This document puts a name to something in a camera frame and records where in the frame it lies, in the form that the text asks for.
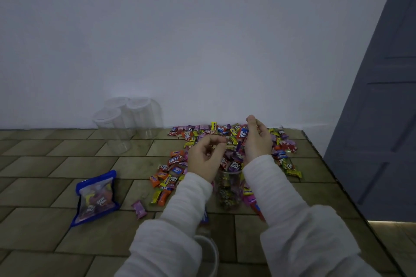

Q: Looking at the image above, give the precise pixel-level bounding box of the person's right hand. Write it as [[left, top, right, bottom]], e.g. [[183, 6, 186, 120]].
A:
[[243, 114, 273, 165]]

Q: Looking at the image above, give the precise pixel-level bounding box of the person's left hand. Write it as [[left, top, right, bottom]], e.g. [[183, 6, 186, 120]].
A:
[[188, 135, 228, 184]]

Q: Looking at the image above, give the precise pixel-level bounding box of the person's right forearm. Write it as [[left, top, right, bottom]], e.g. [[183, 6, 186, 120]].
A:
[[242, 154, 381, 277]]

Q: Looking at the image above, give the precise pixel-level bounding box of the person's left forearm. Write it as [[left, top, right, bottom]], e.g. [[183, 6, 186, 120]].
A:
[[114, 171, 215, 277]]

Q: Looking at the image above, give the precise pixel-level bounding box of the clear jar holding candies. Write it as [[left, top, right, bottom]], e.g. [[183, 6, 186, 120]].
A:
[[214, 169, 243, 211]]

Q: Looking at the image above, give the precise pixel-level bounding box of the pile of colourful wrapped candies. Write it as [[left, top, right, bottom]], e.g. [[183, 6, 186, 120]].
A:
[[149, 121, 303, 222]]

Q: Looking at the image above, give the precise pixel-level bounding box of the clear plastic jar white lid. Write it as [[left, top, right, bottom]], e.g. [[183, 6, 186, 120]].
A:
[[92, 108, 134, 155], [126, 97, 164, 140], [104, 97, 136, 131]]

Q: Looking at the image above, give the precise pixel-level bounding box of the pink wrapped candy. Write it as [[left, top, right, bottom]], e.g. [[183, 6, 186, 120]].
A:
[[131, 200, 148, 220]]

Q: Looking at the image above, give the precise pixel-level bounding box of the empty clear plastic jar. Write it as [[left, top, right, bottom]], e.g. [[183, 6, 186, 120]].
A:
[[194, 235, 220, 277]]

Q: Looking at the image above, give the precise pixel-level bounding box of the grey blue door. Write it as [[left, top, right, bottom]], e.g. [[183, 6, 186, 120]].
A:
[[323, 0, 416, 223]]

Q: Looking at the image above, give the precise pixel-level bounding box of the blue clear zip bag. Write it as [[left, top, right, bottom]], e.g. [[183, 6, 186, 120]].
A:
[[70, 170, 120, 227]]

